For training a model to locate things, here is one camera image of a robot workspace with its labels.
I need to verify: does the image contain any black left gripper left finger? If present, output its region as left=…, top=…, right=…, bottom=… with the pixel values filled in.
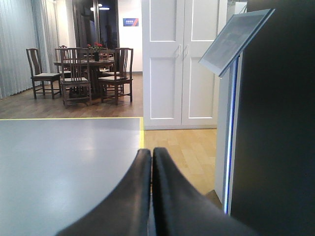
left=57, top=149, right=152, bottom=236

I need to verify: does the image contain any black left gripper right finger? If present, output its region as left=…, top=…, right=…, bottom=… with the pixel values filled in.
left=153, top=147, right=257, bottom=236

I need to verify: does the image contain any dark grey fridge body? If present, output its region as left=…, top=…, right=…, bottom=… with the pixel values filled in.
left=231, top=0, right=315, bottom=236

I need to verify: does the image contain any white double door wardrobe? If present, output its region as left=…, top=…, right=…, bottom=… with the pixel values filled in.
left=142, top=0, right=227, bottom=130

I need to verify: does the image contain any right dark wooden chair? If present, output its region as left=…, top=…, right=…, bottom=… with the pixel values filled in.
left=98, top=48, right=133, bottom=105

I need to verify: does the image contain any front dark wooden chair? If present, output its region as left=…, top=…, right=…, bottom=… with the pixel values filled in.
left=60, top=48, right=92, bottom=107

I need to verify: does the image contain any round dark wooden table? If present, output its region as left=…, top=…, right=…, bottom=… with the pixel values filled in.
left=54, top=58, right=114, bottom=99

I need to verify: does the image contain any left dark wooden chair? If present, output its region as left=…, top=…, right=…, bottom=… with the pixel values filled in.
left=26, top=48, right=62, bottom=99

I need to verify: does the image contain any silver sign stand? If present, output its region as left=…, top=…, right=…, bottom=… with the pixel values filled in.
left=199, top=8, right=275, bottom=214

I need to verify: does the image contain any red flowers black vase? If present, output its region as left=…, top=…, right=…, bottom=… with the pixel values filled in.
left=87, top=42, right=102, bottom=61

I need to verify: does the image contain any grey window curtain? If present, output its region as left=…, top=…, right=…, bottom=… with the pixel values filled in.
left=0, top=0, right=59, bottom=98

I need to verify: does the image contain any blue wall sign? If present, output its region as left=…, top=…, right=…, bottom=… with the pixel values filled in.
left=123, top=18, right=139, bottom=27

